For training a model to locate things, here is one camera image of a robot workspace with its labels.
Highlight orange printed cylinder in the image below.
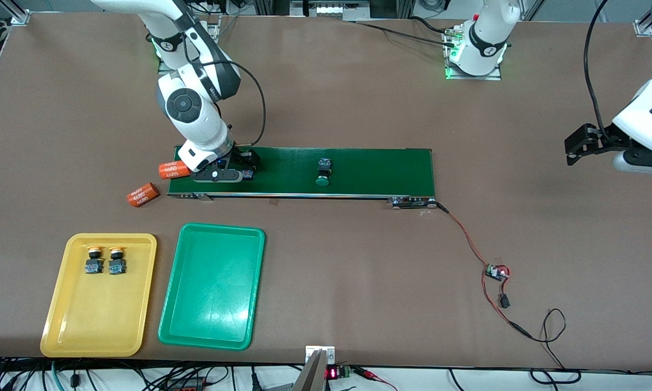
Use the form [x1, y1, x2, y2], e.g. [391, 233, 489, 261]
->
[158, 160, 192, 179]
[126, 182, 160, 207]

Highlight yellow push button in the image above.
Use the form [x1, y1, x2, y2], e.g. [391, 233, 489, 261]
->
[84, 245, 104, 275]
[108, 245, 127, 275]

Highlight green conveyor belt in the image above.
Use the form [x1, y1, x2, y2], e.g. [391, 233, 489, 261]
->
[167, 145, 438, 211]

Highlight green plastic tray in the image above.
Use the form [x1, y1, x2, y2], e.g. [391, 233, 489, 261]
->
[158, 223, 266, 351]

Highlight yellow plastic tray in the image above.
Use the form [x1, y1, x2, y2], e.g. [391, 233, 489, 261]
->
[40, 233, 158, 358]

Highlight red clip lead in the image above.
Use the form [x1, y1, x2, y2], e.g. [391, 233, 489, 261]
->
[353, 367, 397, 391]

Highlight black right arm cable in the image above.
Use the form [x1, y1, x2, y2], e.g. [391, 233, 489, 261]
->
[182, 0, 267, 147]

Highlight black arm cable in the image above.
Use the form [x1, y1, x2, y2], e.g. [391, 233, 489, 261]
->
[182, 0, 267, 147]
[584, 0, 612, 136]

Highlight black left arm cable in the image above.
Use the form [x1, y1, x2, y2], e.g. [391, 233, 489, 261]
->
[584, 0, 612, 136]

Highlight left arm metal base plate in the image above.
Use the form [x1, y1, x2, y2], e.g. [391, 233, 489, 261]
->
[444, 27, 503, 81]

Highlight red black wire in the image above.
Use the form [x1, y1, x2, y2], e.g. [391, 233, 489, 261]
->
[436, 202, 533, 340]

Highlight aluminium frame rail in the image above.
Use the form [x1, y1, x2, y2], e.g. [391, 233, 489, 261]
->
[291, 0, 370, 18]

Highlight thin black cable loop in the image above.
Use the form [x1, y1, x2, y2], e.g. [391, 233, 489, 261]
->
[513, 308, 582, 384]

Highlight black cable on table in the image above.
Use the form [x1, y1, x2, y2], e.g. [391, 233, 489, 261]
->
[340, 16, 460, 49]

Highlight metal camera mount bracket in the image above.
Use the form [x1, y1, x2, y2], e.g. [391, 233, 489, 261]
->
[291, 345, 336, 391]

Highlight teal cable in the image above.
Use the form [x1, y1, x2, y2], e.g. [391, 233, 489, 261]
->
[49, 361, 68, 391]

